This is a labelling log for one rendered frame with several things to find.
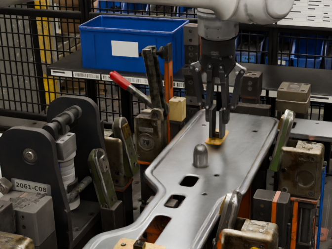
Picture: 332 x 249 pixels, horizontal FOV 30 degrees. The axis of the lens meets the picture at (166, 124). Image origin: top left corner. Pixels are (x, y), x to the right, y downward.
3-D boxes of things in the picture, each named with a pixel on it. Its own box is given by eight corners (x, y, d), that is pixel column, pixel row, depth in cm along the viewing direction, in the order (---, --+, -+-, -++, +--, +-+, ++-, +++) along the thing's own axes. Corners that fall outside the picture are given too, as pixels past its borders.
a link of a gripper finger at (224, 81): (222, 59, 139) (228, 59, 138) (226, 106, 143) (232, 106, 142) (217, 64, 135) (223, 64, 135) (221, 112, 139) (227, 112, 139)
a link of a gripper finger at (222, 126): (222, 106, 142) (225, 106, 142) (222, 134, 145) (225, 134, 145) (218, 110, 140) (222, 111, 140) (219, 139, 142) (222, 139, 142)
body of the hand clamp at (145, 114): (163, 247, 158) (159, 119, 145) (138, 242, 160) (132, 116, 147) (171, 235, 163) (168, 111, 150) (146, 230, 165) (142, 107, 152)
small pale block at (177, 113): (183, 230, 165) (181, 102, 151) (171, 228, 166) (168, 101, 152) (187, 224, 168) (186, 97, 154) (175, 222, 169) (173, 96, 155)
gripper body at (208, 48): (194, 38, 133) (194, 79, 137) (232, 41, 130) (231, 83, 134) (204, 30, 140) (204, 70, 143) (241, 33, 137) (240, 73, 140)
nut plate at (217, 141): (220, 145, 140) (220, 140, 139) (203, 143, 141) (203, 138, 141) (229, 132, 147) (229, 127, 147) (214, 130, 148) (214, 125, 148)
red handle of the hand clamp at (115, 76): (161, 112, 145) (108, 72, 146) (157, 119, 146) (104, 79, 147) (168, 106, 148) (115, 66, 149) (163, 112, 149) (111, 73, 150)
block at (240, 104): (265, 207, 175) (269, 108, 164) (224, 201, 179) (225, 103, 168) (267, 202, 178) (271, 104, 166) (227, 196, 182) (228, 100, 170)
